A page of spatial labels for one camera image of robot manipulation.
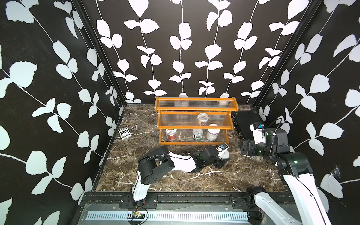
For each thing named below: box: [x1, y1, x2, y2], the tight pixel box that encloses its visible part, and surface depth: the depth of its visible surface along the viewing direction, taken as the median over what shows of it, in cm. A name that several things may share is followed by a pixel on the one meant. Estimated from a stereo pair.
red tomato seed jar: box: [165, 128, 178, 142], surface depth 94 cm
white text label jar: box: [206, 128, 221, 142], surface depth 92 cm
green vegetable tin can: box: [192, 128, 204, 142], surface depth 95 cm
